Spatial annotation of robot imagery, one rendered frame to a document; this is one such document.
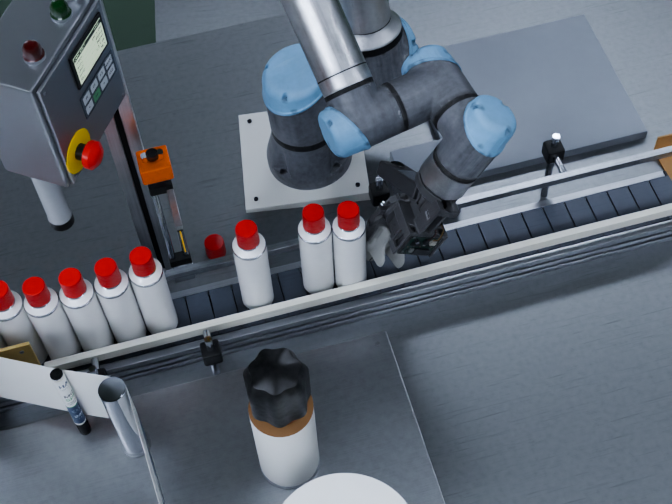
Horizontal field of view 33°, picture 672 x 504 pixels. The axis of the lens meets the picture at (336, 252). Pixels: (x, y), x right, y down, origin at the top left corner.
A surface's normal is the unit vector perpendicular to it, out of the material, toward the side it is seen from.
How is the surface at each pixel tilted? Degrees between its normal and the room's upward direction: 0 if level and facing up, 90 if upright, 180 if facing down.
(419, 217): 60
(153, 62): 0
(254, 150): 4
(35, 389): 90
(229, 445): 0
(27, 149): 90
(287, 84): 11
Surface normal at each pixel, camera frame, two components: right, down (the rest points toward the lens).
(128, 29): -0.03, -0.54
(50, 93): 0.94, 0.26
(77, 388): -0.17, 0.83
